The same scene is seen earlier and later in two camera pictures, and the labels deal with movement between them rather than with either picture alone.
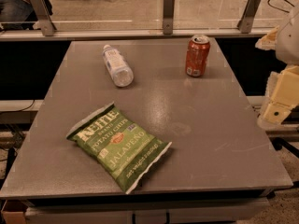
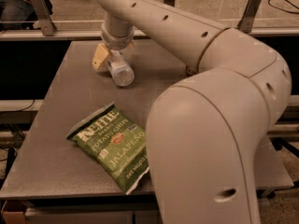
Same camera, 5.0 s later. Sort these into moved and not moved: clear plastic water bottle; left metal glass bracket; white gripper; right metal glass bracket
Moved: white gripper
Not moved: left metal glass bracket; right metal glass bracket; clear plastic water bottle
